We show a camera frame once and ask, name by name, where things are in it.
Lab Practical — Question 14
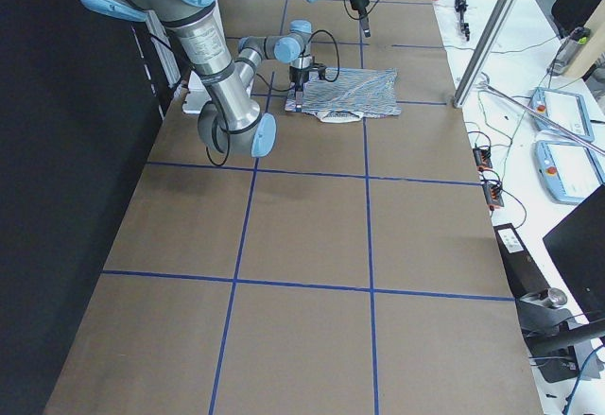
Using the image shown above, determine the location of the black box with label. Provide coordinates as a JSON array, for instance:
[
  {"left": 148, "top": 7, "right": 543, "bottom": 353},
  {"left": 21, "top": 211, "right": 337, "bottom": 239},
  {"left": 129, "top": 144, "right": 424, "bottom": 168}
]
[{"left": 493, "top": 223, "right": 549, "bottom": 299}]

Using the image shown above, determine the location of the orange connector block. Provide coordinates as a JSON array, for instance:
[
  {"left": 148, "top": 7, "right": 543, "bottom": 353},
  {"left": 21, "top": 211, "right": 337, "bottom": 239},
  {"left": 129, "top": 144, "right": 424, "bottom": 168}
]
[
  {"left": 472, "top": 147, "right": 493, "bottom": 172},
  {"left": 482, "top": 180, "right": 504, "bottom": 212}
]

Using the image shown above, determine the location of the black monitor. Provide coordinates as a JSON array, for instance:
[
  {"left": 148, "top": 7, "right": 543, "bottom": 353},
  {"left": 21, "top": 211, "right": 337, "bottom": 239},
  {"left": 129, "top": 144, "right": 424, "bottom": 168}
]
[{"left": 543, "top": 185, "right": 605, "bottom": 320}]

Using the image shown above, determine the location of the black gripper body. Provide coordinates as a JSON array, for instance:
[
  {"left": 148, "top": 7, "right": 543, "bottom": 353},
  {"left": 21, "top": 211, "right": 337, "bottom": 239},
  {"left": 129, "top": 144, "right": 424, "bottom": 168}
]
[
  {"left": 349, "top": 0, "right": 370, "bottom": 21},
  {"left": 289, "top": 58, "right": 313, "bottom": 92}
]

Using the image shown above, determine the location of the upper teach pendant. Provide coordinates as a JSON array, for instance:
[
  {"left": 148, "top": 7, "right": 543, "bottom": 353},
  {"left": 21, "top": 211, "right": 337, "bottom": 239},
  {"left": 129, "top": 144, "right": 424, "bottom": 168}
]
[{"left": 530, "top": 87, "right": 595, "bottom": 142}]

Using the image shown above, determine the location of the striped polo shirt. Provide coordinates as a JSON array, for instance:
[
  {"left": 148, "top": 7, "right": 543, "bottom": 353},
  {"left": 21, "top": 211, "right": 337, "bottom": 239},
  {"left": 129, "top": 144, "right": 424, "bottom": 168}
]
[{"left": 285, "top": 68, "right": 402, "bottom": 124}]

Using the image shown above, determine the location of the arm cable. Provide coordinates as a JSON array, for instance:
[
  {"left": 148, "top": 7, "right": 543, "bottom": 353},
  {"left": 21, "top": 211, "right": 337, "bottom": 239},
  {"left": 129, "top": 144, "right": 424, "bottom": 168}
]
[{"left": 203, "top": 29, "right": 342, "bottom": 167}]

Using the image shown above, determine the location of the white-headed reach pole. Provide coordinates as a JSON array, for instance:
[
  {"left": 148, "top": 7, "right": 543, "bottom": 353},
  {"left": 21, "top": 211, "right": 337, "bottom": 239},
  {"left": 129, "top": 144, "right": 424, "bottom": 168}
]
[{"left": 477, "top": 80, "right": 605, "bottom": 156}]

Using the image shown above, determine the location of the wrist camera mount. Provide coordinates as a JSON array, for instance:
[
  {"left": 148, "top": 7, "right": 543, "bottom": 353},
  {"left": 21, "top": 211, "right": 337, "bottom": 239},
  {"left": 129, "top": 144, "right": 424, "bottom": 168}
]
[{"left": 306, "top": 62, "right": 327, "bottom": 81}]

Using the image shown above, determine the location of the aluminium frame post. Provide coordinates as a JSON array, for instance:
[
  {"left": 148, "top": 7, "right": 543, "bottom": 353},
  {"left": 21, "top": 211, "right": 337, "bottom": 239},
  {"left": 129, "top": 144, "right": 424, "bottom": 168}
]
[{"left": 452, "top": 0, "right": 517, "bottom": 109}]

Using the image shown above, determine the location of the teach pendant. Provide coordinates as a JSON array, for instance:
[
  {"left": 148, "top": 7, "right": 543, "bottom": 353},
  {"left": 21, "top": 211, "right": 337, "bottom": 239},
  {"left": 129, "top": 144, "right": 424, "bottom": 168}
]
[
  {"left": 530, "top": 87, "right": 595, "bottom": 142},
  {"left": 534, "top": 140, "right": 604, "bottom": 205}
]

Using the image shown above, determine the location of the lower teach pendant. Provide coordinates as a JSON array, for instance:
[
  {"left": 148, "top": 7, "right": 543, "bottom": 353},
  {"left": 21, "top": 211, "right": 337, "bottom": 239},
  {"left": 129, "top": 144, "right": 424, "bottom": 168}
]
[{"left": 534, "top": 140, "right": 604, "bottom": 205}]

